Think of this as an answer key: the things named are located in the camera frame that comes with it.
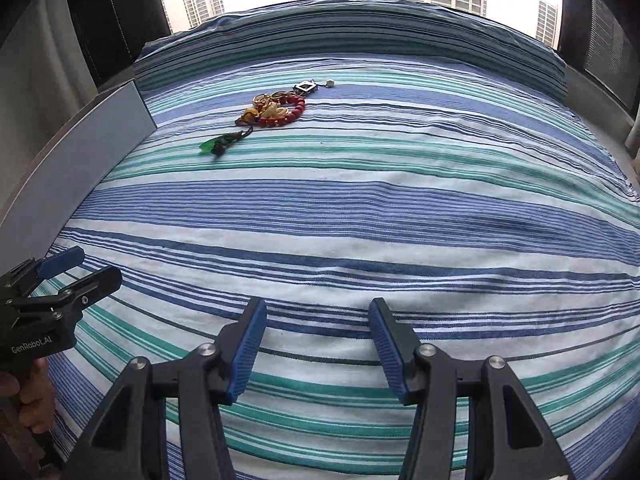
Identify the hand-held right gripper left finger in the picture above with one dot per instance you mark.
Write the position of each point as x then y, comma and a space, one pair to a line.
247, 350

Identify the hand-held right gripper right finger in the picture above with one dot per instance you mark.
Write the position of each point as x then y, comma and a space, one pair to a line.
390, 350

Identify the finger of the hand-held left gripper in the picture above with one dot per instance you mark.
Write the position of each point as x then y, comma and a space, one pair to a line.
62, 261
92, 287

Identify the long grey storage box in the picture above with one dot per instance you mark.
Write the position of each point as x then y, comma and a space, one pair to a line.
100, 145

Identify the person's left hand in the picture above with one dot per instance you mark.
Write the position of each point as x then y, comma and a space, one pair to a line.
37, 390

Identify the white curtain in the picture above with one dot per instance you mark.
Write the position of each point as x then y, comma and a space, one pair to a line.
45, 75

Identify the amber bead charm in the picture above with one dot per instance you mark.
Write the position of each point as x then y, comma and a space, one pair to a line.
246, 117

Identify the cream carved charm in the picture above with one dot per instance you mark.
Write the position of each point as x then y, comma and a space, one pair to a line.
274, 110

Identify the dark window blind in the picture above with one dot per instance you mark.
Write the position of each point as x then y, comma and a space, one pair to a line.
115, 15

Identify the grey twin tower building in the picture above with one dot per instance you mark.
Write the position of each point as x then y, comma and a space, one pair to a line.
202, 5

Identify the narrow white tower building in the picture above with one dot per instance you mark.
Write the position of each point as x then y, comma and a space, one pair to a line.
546, 22

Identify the grey slatted window blind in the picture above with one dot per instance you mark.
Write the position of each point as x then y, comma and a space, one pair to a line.
607, 35

